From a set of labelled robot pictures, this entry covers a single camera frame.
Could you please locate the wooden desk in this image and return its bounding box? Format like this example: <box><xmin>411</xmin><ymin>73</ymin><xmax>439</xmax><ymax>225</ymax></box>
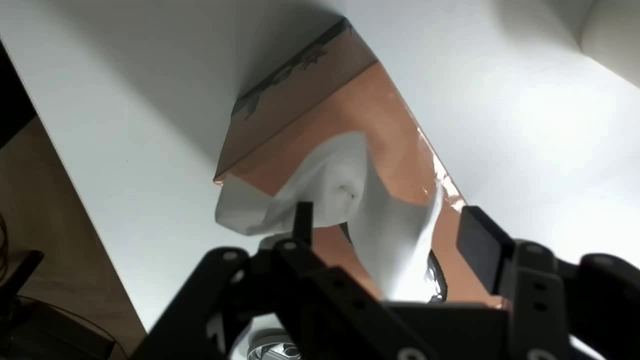
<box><xmin>0</xmin><ymin>38</ymin><xmax>147</xmax><ymax>360</ymax></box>

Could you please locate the white tissue piece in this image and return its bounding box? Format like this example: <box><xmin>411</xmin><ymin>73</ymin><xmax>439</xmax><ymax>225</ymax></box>
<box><xmin>214</xmin><ymin>128</ymin><xmax>446</xmax><ymax>304</ymax></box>

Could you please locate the salmon tissue box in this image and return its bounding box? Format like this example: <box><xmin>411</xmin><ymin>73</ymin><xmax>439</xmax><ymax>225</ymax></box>
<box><xmin>211</xmin><ymin>17</ymin><xmax>507</xmax><ymax>311</ymax></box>

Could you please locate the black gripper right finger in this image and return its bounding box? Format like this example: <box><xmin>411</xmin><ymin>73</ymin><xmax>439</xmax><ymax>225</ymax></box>
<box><xmin>457</xmin><ymin>202</ymin><xmax>640</xmax><ymax>360</ymax></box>

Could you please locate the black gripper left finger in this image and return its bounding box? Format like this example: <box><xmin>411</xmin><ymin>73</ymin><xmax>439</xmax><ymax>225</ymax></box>
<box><xmin>132</xmin><ymin>198</ymin><xmax>435</xmax><ymax>360</ymax></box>

